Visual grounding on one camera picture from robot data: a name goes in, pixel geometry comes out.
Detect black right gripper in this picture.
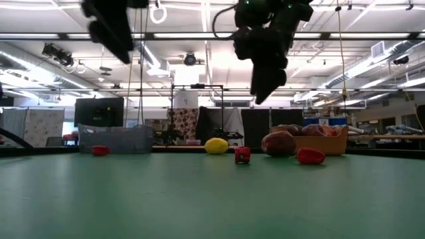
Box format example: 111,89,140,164
233,0,315,106

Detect dark red apple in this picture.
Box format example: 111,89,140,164
272,123,303,137
300,123,328,137
260,130,297,157

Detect pale yellow lemon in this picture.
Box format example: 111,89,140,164
204,137,230,155

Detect orange-red apple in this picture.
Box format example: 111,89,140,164
322,125,339,137

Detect long red pepper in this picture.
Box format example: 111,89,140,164
292,147,327,165

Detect small red pepper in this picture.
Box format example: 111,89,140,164
90,145,110,157
234,146,252,165

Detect white draped cloth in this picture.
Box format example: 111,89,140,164
221,108,246,147

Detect black curtain panel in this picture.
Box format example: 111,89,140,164
270,108,304,129
240,108,272,149

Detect long ceiling light bar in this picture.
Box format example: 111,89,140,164
0,31,425,42

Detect black monitor screen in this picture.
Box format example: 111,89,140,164
74,97,125,128

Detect black draped cloth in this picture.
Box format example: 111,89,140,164
195,106,226,145

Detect brown patterned cloth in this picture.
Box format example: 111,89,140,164
166,108,200,141

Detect blue box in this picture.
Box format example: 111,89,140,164
303,116,348,127

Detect grey translucent plastic basket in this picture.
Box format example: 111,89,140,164
78,123,155,155

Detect orange plastic basket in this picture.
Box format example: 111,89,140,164
270,125,349,156

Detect red chair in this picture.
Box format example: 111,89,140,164
62,132,80,146

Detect white patterned partition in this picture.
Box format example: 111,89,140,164
23,108,65,148

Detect white air vent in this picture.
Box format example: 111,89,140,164
371,40,386,59

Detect green table mat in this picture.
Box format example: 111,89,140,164
0,152,425,239

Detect long wooden workbench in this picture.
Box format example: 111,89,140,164
347,133,425,150

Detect white hanging ring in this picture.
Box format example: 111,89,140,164
149,3,168,25

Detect black metal stand frame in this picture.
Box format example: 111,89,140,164
170,83,224,147

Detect yellow hanging cable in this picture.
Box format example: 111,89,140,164
335,0,349,100

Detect black aluminium table frame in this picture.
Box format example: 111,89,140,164
0,145,425,159

